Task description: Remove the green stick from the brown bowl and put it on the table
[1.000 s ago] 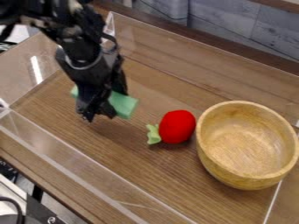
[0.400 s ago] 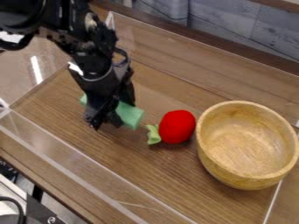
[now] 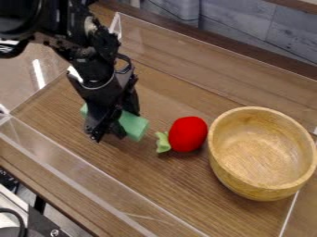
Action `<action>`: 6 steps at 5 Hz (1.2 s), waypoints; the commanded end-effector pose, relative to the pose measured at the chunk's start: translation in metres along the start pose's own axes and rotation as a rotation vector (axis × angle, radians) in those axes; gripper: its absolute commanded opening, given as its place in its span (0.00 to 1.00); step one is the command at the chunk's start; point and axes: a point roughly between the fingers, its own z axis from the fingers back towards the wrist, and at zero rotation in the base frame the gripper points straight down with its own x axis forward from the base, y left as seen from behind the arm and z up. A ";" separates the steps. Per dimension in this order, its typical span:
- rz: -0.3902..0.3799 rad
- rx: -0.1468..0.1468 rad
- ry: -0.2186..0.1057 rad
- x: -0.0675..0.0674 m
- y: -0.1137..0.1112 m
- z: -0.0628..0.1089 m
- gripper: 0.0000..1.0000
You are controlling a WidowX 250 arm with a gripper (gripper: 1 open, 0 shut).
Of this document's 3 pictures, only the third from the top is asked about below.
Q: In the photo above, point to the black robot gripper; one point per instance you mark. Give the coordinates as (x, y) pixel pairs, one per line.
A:
(109, 97)

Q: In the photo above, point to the green foam block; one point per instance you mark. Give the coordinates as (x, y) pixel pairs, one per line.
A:
(135, 125)

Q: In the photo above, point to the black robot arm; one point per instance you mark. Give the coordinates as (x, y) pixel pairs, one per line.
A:
(101, 73)

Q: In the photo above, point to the brown wooden bowl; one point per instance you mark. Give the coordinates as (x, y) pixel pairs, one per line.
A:
(261, 153)

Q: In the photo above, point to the red plush strawberry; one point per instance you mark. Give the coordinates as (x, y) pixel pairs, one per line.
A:
(184, 137)

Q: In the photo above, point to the clear acrylic corner bracket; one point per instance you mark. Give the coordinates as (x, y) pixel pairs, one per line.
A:
(115, 26)

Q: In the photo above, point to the clear acrylic tray wall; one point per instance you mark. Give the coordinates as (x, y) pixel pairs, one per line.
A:
(116, 186)

